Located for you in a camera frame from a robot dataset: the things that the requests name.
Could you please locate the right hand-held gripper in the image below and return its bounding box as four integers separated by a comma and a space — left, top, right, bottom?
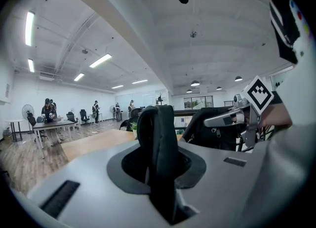
203, 75, 275, 149

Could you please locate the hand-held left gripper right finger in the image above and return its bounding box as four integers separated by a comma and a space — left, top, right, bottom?
174, 147, 207, 190

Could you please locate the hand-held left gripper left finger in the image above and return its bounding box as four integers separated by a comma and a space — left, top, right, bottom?
107, 145, 152, 195

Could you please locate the black backpack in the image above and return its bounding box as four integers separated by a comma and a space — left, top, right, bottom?
136, 105, 249, 226

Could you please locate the person's right forearm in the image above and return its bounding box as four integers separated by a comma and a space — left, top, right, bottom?
258, 103, 294, 129

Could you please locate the black framed window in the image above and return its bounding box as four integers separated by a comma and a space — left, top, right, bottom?
183, 95, 214, 111

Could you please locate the wooden table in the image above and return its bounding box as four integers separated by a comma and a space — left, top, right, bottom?
60, 128, 184, 162

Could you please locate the small potted green plant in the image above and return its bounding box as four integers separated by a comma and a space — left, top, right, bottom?
129, 121, 139, 139

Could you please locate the black office chair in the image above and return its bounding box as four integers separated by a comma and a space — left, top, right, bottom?
26, 112, 48, 142
119, 107, 144, 132
66, 111, 79, 130
79, 109, 91, 126

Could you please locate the black coat stand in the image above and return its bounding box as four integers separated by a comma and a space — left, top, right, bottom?
155, 92, 166, 106

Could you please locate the dark rectangular desk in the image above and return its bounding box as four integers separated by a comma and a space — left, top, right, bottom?
32, 120, 76, 159

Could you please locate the round white table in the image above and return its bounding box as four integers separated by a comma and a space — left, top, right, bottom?
4, 118, 26, 143

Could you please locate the ceiling air conditioner unit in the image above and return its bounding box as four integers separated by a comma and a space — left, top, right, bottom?
39, 72, 55, 82

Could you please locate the water jug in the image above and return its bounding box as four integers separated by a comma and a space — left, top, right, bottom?
2, 127, 13, 144

